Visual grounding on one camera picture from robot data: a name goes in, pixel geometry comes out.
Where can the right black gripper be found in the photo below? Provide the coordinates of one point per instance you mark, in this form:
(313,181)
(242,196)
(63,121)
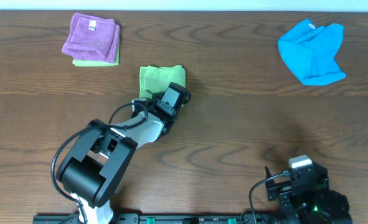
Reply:
(273,188)

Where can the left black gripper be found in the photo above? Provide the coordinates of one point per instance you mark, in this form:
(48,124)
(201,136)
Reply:
(156,96)

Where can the green microfiber cloth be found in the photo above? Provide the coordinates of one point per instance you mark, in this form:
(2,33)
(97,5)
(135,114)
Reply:
(157,79)

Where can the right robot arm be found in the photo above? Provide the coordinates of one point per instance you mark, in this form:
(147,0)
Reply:
(305,198)

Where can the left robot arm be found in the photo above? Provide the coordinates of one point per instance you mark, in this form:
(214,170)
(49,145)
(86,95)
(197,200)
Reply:
(88,167)

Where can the light green folded cloth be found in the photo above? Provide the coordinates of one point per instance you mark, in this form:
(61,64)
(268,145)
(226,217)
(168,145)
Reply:
(94,63)

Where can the purple folded cloth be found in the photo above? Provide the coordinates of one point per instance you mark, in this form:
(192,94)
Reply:
(92,39)

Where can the blue crumpled cloth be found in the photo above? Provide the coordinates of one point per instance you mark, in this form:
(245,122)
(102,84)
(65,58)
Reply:
(309,52)

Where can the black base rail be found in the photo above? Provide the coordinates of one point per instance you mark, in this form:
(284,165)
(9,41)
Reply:
(133,218)

